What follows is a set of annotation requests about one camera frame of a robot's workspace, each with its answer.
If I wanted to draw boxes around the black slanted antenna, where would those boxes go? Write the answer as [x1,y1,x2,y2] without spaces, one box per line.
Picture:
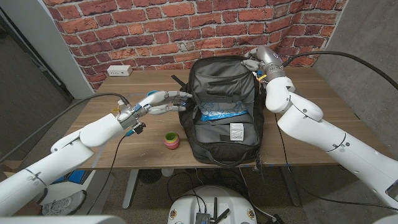
[214,208,231,224]

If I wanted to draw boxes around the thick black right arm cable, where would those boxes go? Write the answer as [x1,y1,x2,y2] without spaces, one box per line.
[281,50,398,91]

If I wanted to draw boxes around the white robot chest shell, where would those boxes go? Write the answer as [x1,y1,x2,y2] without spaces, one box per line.
[0,214,127,224]

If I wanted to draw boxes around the white table leg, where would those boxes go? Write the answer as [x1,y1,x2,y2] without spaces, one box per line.
[122,169,139,209]

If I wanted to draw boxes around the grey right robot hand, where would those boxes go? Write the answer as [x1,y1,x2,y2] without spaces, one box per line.
[241,45,284,74]

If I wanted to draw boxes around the black backpack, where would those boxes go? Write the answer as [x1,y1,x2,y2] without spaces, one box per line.
[172,55,268,169]

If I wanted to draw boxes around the red brick print backdrop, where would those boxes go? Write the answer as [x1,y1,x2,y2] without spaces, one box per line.
[43,0,348,91]

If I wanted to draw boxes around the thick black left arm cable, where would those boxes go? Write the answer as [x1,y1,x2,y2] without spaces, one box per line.
[0,92,131,162]

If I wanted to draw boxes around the blue white wipes pack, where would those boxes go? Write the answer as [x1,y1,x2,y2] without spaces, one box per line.
[198,101,249,122]

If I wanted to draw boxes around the white embossed cube package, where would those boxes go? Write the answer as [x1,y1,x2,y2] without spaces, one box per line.
[229,123,245,142]

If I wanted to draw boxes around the thin black left wrist cable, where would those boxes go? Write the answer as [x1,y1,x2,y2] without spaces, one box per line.
[86,130,131,215]

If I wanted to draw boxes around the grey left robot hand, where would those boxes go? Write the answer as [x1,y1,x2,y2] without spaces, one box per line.
[136,90,193,117]

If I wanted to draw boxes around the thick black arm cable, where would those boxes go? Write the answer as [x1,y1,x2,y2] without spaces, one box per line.
[281,50,398,91]
[0,92,131,162]

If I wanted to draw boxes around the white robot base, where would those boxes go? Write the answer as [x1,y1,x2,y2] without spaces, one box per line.
[167,185,258,224]

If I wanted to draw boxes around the grey table leg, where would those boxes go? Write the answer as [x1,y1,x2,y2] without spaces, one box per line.
[281,166,301,207]

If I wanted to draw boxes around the grey mini computer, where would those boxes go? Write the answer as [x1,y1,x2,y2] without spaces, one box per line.
[195,212,211,224]

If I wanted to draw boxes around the blue foot pedals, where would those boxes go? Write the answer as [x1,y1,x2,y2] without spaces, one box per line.
[51,169,91,185]

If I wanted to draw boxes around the green pink stacked cups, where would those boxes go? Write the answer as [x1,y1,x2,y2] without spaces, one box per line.
[163,131,180,150]

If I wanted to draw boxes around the white power strip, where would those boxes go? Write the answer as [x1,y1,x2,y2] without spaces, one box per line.
[106,65,133,77]

